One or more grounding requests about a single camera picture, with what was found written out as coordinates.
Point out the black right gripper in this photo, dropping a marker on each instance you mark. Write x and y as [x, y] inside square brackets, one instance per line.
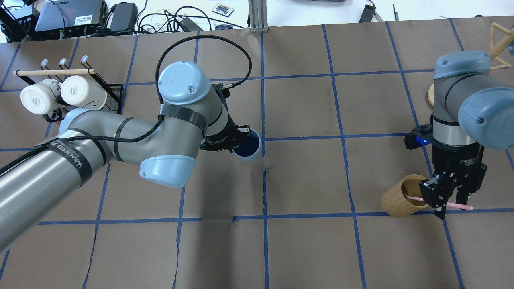
[457, 159]

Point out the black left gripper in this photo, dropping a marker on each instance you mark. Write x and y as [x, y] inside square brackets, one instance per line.
[225, 136]

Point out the light blue plastic cup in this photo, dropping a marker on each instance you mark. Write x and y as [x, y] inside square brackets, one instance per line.
[251, 149]

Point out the pink chopstick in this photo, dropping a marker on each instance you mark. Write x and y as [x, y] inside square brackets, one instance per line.
[449, 204]

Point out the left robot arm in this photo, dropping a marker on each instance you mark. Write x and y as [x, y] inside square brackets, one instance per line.
[193, 116]

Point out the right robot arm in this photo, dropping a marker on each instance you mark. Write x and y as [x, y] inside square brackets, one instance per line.
[472, 111]

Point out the bamboo chopstick holder cup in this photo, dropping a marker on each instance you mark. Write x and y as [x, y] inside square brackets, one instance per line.
[404, 198]

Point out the small remote control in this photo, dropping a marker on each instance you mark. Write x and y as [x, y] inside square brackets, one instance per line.
[223, 10]

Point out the wooden rack dowel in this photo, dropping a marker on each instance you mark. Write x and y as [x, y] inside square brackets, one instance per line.
[90, 71]

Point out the black power adapter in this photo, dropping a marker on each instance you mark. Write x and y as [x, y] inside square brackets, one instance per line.
[123, 17]

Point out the white mug far side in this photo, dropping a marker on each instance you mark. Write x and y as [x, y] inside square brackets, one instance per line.
[83, 93]

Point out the wooden mug tree stand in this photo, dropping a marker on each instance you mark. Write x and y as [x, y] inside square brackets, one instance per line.
[498, 48]

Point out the white mug near rack end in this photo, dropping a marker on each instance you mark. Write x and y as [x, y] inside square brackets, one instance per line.
[41, 98]

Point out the black computer box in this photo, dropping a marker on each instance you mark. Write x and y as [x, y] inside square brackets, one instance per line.
[72, 15]

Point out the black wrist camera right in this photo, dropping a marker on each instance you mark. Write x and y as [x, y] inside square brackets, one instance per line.
[417, 140]

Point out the aluminium frame post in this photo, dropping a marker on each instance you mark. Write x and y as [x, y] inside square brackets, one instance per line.
[258, 16]

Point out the black wire mug rack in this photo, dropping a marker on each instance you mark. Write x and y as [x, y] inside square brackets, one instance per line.
[114, 91]

